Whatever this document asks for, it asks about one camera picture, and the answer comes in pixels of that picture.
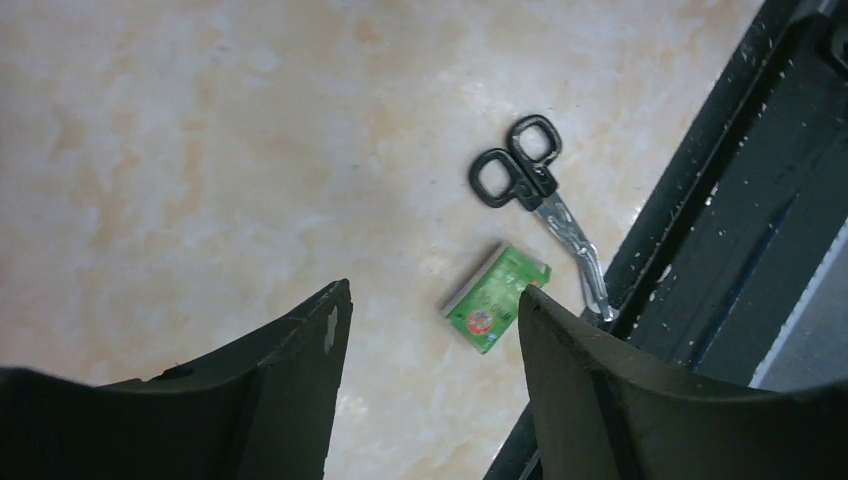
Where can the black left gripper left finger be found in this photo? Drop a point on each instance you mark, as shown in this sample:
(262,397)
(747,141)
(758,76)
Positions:
(259,407)

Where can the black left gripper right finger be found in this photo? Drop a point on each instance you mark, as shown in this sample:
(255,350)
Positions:
(603,409)

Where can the black handled scissors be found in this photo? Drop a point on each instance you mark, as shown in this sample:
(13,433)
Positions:
(533,185)

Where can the green wind oil box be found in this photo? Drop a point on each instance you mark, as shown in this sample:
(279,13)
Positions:
(486,304)

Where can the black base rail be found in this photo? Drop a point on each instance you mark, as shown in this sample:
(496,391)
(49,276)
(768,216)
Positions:
(736,269)

